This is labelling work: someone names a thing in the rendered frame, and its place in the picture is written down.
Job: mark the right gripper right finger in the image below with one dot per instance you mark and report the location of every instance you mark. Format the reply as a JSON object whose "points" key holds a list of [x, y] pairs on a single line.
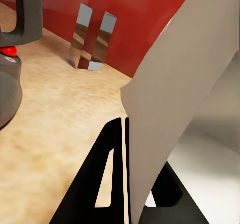
{"points": [[174, 203]]}

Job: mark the coffee maker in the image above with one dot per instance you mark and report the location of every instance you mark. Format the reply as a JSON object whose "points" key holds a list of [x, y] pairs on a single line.
{"points": [[29, 29]]}

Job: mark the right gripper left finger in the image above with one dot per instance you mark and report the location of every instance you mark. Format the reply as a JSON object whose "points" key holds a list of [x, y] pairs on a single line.
{"points": [[78, 204]]}

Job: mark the water glass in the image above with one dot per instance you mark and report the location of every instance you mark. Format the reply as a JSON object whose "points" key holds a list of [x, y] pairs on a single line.
{"points": [[93, 35]]}

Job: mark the paper coffee filter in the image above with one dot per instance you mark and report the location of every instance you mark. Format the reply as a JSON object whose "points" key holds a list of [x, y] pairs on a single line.
{"points": [[183, 105]]}

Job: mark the countertop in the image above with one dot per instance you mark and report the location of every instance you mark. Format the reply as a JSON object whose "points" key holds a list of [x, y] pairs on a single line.
{"points": [[63, 111]]}

